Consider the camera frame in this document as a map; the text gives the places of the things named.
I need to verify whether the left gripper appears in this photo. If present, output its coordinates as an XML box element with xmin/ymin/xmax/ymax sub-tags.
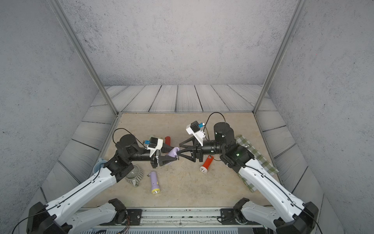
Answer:
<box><xmin>126</xmin><ymin>143</ymin><xmax>176</xmax><ymax>170</ymax></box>

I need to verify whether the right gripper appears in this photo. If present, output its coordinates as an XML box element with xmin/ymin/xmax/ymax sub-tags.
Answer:
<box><xmin>178</xmin><ymin>136</ymin><xmax>227</xmax><ymax>164</ymax></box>

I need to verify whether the purple flashlight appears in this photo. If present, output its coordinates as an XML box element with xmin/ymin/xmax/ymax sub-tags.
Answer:
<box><xmin>168</xmin><ymin>147</ymin><xmax>180</xmax><ymax>159</ymax></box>
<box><xmin>148</xmin><ymin>171</ymin><xmax>161</xmax><ymax>195</ymax></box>

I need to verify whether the red flashlight all red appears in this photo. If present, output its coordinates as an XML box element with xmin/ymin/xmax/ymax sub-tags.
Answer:
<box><xmin>165</xmin><ymin>136</ymin><xmax>171</xmax><ymax>146</ymax></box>

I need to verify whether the red flashlight white rim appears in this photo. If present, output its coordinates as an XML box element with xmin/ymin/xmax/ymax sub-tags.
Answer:
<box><xmin>200</xmin><ymin>155</ymin><xmax>214</xmax><ymax>174</ymax></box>

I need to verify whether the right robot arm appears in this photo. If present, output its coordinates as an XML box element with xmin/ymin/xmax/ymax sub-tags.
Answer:
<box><xmin>178</xmin><ymin>121</ymin><xmax>318</xmax><ymax>234</ymax></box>

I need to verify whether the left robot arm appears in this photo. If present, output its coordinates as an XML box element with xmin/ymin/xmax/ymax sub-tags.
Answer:
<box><xmin>26</xmin><ymin>134</ymin><xmax>179</xmax><ymax>234</ymax></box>

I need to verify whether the light blue mug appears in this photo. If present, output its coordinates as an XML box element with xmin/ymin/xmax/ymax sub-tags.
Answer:
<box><xmin>93</xmin><ymin>158</ymin><xmax>107</xmax><ymax>174</ymax></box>

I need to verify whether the green checkered cloth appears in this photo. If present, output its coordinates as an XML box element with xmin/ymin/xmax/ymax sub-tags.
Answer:
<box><xmin>233</xmin><ymin>134</ymin><xmax>280</xmax><ymax>193</ymax></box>

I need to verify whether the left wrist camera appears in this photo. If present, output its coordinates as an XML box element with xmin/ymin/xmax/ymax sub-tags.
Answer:
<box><xmin>144</xmin><ymin>137</ymin><xmax>163</xmax><ymax>158</ymax></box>

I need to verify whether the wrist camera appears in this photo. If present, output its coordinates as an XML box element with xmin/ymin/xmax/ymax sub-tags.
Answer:
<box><xmin>186</xmin><ymin>121</ymin><xmax>206</xmax><ymax>146</ymax></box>
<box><xmin>144</xmin><ymin>137</ymin><xmax>163</xmax><ymax>158</ymax></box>

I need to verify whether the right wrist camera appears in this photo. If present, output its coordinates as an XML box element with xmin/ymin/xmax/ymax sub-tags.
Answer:
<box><xmin>186</xmin><ymin>121</ymin><xmax>206</xmax><ymax>146</ymax></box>

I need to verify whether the aluminium mounting rail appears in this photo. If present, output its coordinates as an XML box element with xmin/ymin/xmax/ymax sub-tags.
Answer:
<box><xmin>52</xmin><ymin>206</ymin><xmax>310</xmax><ymax>234</ymax></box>

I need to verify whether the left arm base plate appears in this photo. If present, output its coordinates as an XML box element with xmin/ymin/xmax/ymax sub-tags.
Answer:
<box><xmin>100</xmin><ymin>209</ymin><xmax>143</xmax><ymax>226</ymax></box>

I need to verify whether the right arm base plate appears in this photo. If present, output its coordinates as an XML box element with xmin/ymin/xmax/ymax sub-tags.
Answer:
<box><xmin>217</xmin><ymin>208</ymin><xmax>260</xmax><ymax>225</ymax></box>

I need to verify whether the left aluminium frame post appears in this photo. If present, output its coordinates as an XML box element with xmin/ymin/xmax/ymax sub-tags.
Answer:
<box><xmin>48</xmin><ymin>0</ymin><xmax>119</xmax><ymax>117</ymax></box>

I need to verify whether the aluminium frame post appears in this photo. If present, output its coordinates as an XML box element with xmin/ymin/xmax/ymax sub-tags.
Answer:
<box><xmin>48</xmin><ymin>0</ymin><xmax>119</xmax><ymax>117</ymax></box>
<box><xmin>253</xmin><ymin>0</ymin><xmax>308</xmax><ymax>115</ymax></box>

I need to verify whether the right aluminium frame post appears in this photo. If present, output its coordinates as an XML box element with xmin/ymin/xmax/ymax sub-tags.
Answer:
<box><xmin>253</xmin><ymin>0</ymin><xmax>308</xmax><ymax>115</ymax></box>

